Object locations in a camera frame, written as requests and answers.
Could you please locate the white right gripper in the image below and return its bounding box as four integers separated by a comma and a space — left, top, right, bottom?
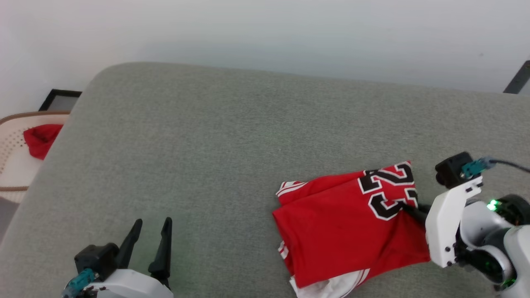
400, 175, 484, 269

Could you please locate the beige perforated laundry basket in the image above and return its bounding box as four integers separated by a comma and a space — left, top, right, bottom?
0, 111, 71, 204

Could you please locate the red crumpled cloth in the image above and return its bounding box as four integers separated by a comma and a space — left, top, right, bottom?
23, 123, 64, 161

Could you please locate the grey fabric sofa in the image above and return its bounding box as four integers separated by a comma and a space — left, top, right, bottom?
0, 62, 530, 298

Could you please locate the dark metal leg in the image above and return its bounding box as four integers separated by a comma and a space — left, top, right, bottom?
503, 60, 530, 95

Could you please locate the black rectangular frame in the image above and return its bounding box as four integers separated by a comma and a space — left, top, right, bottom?
38, 89, 83, 113

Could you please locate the red and white basketball jersey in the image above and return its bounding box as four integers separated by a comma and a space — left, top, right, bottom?
272, 161, 431, 298

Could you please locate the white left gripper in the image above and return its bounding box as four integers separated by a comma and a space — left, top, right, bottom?
82, 217, 175, 298

